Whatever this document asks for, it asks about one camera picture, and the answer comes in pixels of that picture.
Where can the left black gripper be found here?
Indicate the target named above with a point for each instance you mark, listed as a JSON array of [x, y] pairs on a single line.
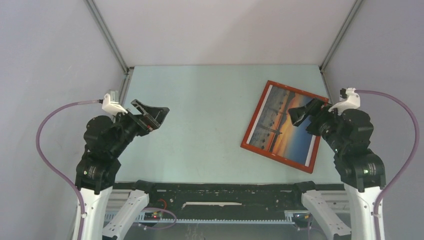
[[152, 118]]

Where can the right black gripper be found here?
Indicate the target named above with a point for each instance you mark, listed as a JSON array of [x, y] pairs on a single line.
[[297, 114]]

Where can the sunset photo print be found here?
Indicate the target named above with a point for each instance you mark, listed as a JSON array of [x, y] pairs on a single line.
[[281, 126]]

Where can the wooden picture frame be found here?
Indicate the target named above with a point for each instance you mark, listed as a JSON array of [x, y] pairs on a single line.
[[255, 116]]

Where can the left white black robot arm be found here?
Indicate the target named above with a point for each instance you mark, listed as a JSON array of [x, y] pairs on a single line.
[[105, 140]]

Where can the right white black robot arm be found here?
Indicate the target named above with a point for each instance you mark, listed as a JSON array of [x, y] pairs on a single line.
[[347, 130]]

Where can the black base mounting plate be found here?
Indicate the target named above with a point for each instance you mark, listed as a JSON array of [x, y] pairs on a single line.
[[333, 194]]

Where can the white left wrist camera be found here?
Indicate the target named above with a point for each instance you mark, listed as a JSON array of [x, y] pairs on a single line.
[[110, 103]]

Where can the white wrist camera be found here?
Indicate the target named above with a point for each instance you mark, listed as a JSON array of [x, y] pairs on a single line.
[[110, 103], [349, 99]]

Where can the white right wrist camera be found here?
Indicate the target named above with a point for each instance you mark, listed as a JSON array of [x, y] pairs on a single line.
[[349, 99]]

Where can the aluminium rail with cable duct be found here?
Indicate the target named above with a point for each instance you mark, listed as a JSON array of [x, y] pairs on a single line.
[[269, 207]]

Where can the left aluminium corner post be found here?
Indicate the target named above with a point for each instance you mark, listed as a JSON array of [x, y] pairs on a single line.
[[106, 33]]

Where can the aluminium corner post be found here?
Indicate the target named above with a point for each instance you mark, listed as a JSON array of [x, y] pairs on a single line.
[[106, 33], [341, 34]]

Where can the right aluminium corner post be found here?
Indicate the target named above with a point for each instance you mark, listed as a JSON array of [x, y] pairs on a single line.
[[341, 34]]

